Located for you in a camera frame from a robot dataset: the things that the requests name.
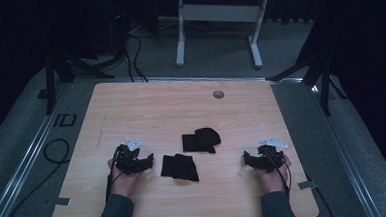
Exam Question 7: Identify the white metal table frame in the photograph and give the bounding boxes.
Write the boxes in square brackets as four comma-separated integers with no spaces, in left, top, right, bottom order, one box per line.
[172,0,275,73]

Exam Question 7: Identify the black tripod stand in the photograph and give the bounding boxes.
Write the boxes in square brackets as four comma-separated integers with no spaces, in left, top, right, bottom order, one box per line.
[40,39,117,116]
[262,9,350,120]

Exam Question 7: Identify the black rectangular cloth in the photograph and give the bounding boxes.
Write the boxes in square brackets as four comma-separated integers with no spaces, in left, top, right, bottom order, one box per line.
[158,151,201,184]

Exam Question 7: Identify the person's left hand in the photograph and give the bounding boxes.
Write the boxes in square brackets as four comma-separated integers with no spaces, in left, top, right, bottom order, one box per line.
[107,156,144,200]

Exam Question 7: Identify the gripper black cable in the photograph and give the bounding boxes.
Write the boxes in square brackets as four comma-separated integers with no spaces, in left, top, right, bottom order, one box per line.
[102,145,126,205]
[265,148,294,199]

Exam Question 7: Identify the metal floor rail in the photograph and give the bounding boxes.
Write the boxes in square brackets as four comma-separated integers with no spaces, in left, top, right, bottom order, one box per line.
[308,80,385,217]
[138,68,305,92]
[0,82,80,217]

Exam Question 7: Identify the black tape floor marks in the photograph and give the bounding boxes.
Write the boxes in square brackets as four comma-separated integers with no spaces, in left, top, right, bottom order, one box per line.
[52,112,78,128]

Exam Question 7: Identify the black floor cables bundle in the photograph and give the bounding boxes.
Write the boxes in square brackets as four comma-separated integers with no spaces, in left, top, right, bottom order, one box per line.
[122,32,150,84]

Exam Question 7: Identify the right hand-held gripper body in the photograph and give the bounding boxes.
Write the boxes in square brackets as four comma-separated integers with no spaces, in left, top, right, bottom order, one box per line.
[250,137,290,174]

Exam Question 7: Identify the person's right hand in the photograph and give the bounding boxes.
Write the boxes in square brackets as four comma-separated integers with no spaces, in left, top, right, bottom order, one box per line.
[254,152,294,195]

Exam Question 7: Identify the black floor cable loop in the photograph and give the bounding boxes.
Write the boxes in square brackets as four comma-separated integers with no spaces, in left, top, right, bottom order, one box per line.
[0,137,75,217]

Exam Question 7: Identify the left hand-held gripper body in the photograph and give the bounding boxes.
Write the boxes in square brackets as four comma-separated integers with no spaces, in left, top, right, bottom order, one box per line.
[113,135,149,177]

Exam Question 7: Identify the dark equipment tower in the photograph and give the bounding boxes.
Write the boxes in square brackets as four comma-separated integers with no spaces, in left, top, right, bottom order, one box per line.
[107,0,136,56]

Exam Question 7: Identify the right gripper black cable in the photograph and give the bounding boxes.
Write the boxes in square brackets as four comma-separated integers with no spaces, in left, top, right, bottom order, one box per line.
[265,148,294,199]

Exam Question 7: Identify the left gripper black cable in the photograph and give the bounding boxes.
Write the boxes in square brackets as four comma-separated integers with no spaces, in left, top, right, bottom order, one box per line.
[102,145,126,205]

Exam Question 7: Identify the black cloth with rounded end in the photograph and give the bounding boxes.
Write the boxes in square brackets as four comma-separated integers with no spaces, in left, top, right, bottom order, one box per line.
[181,126,223,156]

